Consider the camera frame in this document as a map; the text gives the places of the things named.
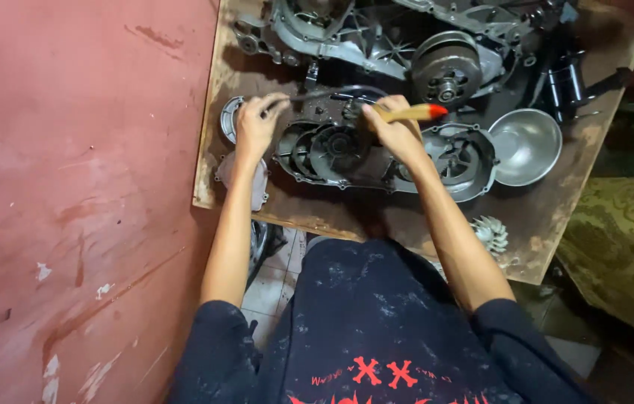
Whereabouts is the person's right hand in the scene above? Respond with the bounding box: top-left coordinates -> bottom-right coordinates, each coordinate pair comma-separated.
362,95 -> 429,168

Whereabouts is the person's left hand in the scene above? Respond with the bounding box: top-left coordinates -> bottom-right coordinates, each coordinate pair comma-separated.
235,92 -> 291,165

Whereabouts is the wooden brush with red tip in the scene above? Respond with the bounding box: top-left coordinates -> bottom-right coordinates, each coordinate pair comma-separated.
372,103 -> 449,124

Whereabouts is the round silver metal disc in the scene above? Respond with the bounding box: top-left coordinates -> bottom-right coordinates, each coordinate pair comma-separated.
219,95 -> 246,146

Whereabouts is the dark engine transmission cover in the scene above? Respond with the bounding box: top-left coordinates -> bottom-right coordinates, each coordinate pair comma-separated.
271,98 -> 501,203

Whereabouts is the clutch pulley assembly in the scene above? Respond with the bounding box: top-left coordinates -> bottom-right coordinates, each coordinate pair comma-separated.
410,31 -> 484,110

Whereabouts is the scooter engine block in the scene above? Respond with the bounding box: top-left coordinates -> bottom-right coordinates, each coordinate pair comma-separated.
232,0 -> 570,85

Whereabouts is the grey rag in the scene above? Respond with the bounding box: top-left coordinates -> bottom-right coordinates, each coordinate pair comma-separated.
215,150 -> 271,212

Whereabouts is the silver metal bowl housing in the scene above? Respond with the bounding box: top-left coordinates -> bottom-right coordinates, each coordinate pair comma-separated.
488,108 -> 563,187

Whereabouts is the silver finned pulley face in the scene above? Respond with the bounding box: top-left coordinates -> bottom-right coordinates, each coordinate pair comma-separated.
470,216 -> 510,258

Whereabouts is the black shock absorber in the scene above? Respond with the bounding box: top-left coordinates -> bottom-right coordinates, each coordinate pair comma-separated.
527,34 -> 632,124

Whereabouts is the wooden work board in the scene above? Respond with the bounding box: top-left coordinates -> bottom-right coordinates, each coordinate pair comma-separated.
193,0 -> 634,286

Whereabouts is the person's dark printed shirt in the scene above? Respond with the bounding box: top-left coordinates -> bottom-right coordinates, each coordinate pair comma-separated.
168,237 -> 598,404

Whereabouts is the patterned olive cushion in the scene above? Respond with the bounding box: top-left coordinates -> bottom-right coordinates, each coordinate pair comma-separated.
554,177 -> 634,348

